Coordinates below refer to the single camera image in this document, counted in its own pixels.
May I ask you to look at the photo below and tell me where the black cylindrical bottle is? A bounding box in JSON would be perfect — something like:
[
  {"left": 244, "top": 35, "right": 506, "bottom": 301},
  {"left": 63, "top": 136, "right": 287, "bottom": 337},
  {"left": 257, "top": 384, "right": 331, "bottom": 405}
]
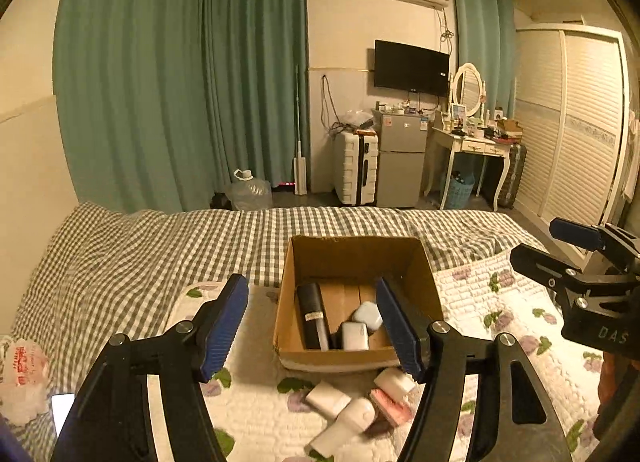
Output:
[{"left": 295, "top": 282, "right": 331, "bottom": 351}]

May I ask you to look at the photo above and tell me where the clear plastic bag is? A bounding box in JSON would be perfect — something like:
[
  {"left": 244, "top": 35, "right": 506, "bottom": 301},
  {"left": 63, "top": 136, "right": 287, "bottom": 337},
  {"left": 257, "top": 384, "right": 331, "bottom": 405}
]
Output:
[{"left": 336, "top": 109, "right": 376, "bottom": 131}]

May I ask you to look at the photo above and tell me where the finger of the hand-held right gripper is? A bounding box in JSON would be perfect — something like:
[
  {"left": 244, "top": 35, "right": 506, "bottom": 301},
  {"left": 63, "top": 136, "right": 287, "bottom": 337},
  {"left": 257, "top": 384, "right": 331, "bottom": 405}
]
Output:
[
  {"left": 509, "top": 243, "right": 603, "bottom": 300},
  {"left": 549, "top": 216, "right": 607, "bottom": 255}
]

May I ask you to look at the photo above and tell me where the silver small fridge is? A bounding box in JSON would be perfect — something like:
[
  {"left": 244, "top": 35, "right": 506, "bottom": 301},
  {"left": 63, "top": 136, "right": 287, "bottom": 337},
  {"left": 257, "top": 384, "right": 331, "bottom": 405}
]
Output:
[{"left": 374, "top": 110, "right": 430, "bottom": 209}]

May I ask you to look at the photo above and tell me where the white oval vanity mirror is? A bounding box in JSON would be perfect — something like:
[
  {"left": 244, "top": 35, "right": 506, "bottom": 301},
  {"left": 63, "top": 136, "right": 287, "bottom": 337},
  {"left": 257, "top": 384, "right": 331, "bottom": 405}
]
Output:
[{"left": 451, "top": 62, "right": 487, "bottom": 117}]

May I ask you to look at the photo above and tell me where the blue laundry basket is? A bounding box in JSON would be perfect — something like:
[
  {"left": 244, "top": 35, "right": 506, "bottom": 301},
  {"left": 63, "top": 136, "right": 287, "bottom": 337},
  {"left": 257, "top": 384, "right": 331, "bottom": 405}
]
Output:
[{"left": 441, "top": 171, "right": 475, "bottom": 210}]

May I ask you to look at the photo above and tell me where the clear water jug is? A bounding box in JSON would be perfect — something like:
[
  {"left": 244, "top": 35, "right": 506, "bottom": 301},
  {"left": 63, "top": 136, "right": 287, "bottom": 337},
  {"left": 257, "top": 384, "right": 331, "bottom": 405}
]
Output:
[{"left": 229, "top": 169, "right": 274, "bottom": 211}]

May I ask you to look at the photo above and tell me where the smartphone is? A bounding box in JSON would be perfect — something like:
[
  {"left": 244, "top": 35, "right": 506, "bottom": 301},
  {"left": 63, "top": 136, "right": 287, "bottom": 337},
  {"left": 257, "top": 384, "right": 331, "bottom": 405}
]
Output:
[{"left": 51, "top": 392, "right": 77, "bottom": 439}]

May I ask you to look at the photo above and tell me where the floral white quilt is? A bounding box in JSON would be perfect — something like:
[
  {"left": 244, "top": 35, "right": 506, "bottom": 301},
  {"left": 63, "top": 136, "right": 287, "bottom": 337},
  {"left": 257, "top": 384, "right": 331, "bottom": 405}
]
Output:
[{"left": 145, "top": 247, "right": 608, "bottom": 462}]

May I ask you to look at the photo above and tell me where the white plastic bag red print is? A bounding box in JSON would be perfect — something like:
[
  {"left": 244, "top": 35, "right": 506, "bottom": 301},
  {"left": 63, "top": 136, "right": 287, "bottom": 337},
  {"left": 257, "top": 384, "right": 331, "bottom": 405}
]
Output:
[{"left": 0, "top": 334, "right": 52, "bottom": 425}]

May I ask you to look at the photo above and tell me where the brown cardboard box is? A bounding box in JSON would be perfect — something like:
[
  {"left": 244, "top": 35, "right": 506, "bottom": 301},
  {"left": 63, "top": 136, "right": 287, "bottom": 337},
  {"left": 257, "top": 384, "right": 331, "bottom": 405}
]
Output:
[{"left": 272, "top": 235, "right": 446, "bottom": 373}]

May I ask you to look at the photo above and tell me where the white rectangular case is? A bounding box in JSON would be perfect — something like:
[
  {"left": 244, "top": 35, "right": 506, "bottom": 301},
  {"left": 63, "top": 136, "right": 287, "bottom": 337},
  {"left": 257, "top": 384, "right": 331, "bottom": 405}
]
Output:
[{"left": 304, "top": 381, "right": 351, "bottom": 416}]

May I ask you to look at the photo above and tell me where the black wall television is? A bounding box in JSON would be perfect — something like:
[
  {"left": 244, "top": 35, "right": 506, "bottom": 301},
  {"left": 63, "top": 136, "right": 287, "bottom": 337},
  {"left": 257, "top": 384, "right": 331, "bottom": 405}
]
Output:
[{"left": 374, "top": 40, "right": 451, "bottom": 97}]

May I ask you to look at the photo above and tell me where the checkered bed sheet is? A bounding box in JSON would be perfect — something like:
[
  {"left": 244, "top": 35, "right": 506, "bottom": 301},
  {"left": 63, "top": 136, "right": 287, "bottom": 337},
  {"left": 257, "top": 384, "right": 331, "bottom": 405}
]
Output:
[{"left": 9, "top": 202, "right": 548, "bottom": 462}]

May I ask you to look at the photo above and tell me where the white louvered wardrobe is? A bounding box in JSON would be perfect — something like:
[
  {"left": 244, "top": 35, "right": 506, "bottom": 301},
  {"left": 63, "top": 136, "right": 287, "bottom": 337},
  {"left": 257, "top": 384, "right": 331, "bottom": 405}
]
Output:
[{"left": 513, "top": 24, "right": 630, "bottom": 257}]

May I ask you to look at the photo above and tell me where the dark suitcase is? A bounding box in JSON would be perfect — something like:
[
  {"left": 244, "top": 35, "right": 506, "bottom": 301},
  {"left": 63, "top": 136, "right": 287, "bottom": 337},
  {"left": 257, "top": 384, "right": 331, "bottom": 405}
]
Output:
[{"left": 498, "top": 143, "right": 528, "bottom": 209}]

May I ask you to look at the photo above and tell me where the white dressing table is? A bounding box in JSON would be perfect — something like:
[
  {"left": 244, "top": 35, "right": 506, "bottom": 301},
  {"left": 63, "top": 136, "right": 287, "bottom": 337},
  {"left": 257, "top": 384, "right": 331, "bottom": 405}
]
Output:
[{"left": 424, "top": 126, "right": 513, "bottom": 213}]

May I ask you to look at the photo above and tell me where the white bottle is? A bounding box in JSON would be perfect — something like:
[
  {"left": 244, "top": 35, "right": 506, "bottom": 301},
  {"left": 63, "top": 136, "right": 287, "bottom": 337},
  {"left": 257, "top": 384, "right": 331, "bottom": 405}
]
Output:
[{"left": 309, "top": 397, "right": 376, "bottom": 453}]

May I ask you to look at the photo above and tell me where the white earbuds case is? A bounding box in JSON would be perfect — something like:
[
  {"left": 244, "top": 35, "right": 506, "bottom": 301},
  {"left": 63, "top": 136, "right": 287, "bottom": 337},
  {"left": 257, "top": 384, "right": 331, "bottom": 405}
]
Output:
[{"left": 351, "top": 300, "right": 384, "bottom": 330}]

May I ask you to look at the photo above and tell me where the hanging wall cable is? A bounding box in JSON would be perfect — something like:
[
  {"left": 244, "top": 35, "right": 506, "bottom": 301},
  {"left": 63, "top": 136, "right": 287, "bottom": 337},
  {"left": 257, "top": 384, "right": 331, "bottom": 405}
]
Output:
[{"left": 320, "top": 74, "right": 341, "bottom": 135}]

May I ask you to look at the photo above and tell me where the wide green curtain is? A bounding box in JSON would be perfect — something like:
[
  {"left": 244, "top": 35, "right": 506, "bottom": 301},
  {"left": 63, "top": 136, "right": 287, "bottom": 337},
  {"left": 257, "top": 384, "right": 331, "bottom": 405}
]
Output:
[{"left": 52, "top": 0, "right": 310, "bottom": 213}]

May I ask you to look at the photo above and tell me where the white flat mop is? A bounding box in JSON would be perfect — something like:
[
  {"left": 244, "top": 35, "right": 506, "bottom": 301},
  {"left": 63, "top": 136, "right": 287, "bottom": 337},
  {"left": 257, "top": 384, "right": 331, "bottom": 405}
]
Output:
[{"left": 293, "top": 64, "right": 310, "bottom": 195}]

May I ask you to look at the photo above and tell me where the white suitcase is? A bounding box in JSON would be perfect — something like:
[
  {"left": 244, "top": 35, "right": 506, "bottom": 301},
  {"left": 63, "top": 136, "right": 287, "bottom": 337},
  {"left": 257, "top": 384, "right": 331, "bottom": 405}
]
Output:
[{"left": 333, "top": 130, "right": 379, "bottom": 207}]

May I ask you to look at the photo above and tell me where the white jar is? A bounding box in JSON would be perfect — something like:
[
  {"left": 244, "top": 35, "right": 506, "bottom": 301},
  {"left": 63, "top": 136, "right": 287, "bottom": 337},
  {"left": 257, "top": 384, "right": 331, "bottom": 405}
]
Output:
[{"left": 373, "top": 367, "right": 417, "bottom": 398}]

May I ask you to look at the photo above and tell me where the white power bank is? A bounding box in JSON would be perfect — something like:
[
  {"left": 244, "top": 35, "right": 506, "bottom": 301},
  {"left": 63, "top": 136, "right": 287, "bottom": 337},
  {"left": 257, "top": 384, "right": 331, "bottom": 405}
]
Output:
[{"left": 340, "top": 321, "right": 370, "bottom": 352}]

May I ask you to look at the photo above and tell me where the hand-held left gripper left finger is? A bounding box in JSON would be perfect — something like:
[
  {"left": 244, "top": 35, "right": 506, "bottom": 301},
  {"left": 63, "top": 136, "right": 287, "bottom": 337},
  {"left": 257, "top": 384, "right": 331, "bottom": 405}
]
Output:
[{"left": 50, "top": 274, "right": 249, "bottom": 462}]

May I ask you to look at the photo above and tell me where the narrow green curtain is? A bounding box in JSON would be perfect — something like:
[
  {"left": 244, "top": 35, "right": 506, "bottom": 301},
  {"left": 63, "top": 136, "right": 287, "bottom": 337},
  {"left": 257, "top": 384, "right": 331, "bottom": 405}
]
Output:
[{"left": 451, "top": 0, "right": 517, "bottom": 119}]

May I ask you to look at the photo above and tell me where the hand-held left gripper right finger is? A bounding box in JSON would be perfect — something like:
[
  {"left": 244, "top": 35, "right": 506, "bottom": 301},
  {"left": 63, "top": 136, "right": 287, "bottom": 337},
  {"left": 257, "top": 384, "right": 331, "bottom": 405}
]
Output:
[{"left": 375, "top": 276, "right": 573, "bottom": 462}]

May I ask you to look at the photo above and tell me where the person's right forearm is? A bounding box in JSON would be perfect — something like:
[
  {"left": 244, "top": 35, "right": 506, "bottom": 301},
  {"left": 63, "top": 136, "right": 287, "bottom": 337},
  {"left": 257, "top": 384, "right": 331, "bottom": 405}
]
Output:
[{"left": 592, "top": 349, "right": 633, "bottom": 443}]

